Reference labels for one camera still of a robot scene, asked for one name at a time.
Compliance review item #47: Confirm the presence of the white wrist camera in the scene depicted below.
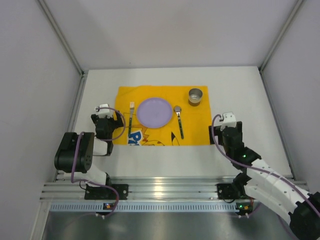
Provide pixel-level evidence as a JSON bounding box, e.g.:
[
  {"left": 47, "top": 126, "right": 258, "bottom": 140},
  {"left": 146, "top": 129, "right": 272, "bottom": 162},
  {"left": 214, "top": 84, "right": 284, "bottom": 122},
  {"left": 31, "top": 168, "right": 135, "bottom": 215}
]
[
  {"left": 219, "top": 112, "right": 237, "bottom": 131},
  {"left": 95, "top": 103, "right": 114, "bottom": 119}
]

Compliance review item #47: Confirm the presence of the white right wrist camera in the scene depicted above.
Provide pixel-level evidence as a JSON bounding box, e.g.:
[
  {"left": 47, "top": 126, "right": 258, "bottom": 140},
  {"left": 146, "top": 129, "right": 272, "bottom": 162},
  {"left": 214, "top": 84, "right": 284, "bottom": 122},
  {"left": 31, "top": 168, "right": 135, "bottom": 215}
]
[{"left": 219, "top": 112, "right": 237, "bottom": 131}]

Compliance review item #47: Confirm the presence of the spoon with green handle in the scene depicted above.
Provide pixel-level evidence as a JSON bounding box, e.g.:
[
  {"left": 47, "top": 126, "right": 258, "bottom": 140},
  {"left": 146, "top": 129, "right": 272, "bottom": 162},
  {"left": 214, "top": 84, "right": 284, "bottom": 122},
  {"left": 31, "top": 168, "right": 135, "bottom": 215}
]
[{"left": 173, "top": 105, "right": 185, "bottom": 140}]

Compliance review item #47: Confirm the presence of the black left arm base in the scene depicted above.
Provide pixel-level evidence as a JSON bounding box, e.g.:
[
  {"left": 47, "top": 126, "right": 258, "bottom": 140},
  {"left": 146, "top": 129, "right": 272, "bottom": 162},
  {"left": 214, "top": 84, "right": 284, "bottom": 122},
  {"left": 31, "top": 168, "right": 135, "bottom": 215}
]
[{"left": 84, "top": 184, "right": 129, "bottom": 200}]

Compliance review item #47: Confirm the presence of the metal cup with brown band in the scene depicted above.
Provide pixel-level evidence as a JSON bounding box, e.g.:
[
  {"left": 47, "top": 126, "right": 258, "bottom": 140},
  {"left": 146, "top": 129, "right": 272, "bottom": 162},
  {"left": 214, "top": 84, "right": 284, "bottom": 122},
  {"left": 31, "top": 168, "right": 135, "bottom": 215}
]
[{"left": 188, "top": 88, "right": 203, "bottom": 107}]

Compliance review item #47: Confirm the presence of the fork with green handle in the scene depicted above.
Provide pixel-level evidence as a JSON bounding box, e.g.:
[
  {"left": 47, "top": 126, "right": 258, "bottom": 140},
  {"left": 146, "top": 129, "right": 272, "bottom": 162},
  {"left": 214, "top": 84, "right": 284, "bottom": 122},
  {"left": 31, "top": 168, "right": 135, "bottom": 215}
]
[{"left": 128, "top": 101, "right": 135, "bottom": 137}]

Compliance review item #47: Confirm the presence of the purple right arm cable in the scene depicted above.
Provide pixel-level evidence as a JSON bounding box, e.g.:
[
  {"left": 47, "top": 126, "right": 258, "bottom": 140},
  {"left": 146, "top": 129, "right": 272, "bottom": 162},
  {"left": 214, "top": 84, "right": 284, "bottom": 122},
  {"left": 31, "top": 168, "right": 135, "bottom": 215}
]
[{"left": 211, "top": 114, "right": 320, "bottom": 238}]

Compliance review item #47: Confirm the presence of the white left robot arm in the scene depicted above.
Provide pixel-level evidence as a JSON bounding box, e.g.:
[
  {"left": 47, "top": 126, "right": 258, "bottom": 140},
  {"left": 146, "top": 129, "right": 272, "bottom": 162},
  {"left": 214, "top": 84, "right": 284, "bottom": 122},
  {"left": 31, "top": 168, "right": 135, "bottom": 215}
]
[{"left": 54, "top": 113, "right": 124, "bottom": 188}]

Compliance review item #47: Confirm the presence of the aluminium rail frame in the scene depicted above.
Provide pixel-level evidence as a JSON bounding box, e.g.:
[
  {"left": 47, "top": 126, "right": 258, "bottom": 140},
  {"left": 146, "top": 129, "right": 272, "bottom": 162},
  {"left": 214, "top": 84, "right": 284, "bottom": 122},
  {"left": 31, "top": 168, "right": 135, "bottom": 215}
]
[{"left": 40, "top": 174, "right": 259, "bottom": 215}]

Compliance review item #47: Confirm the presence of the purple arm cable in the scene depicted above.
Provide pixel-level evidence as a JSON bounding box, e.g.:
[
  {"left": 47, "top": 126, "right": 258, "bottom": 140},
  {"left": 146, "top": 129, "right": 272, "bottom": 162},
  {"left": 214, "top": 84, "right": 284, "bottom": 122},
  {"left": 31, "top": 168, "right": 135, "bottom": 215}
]
[
  {"left": 71, "top": 106, "right": 126, "bottom": 218},
  {"left": 211, "top": 114, "right": 320, "bottom": 238}
]

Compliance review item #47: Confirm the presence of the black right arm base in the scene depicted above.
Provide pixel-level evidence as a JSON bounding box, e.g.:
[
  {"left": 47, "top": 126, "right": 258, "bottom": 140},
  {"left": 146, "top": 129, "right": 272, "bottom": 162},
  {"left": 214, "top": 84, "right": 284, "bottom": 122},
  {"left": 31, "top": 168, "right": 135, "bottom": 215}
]
[{"left": 216, "top": 178, "right": 255, "bottom": 202}]

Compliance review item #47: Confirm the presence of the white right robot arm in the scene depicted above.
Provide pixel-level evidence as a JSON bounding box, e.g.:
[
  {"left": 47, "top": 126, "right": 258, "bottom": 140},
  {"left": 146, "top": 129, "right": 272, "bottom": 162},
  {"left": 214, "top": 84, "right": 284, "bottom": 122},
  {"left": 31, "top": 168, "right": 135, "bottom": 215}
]
[{"left": 208, "top": 121, "right": 320, "bottom": 240}]

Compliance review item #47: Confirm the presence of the purple plastic plate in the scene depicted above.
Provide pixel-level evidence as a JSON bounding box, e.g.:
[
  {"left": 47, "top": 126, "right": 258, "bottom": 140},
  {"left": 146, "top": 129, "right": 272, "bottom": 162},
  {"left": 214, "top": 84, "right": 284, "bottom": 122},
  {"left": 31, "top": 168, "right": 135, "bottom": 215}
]
[{"left": 136, "top": 97, "right": 173, "bottom": 129}]

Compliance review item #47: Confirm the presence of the yellow cartoon placemat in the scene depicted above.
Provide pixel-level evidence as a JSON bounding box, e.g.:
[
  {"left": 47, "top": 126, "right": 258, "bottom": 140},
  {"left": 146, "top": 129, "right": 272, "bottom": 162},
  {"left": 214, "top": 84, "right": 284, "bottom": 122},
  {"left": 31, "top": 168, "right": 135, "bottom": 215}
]
[{"left": 113, "top": 85, "right": 212, "bottom": 147}]

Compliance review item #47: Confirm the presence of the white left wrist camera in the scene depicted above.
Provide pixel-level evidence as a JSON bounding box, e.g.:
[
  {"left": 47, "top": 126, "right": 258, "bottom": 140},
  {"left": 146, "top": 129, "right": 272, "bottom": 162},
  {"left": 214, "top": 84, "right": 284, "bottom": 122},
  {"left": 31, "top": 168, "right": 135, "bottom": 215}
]
[{"left": 95, "top": 103, "right": 114, "bottom": 119}]

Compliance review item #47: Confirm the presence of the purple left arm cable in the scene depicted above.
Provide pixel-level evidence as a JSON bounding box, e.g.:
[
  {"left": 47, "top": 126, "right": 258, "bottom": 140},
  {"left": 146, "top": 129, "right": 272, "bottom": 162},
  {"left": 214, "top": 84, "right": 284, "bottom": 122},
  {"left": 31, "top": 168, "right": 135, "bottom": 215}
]
[{"left": 71, "top": 106, "right": 126, "bottom": 218}]

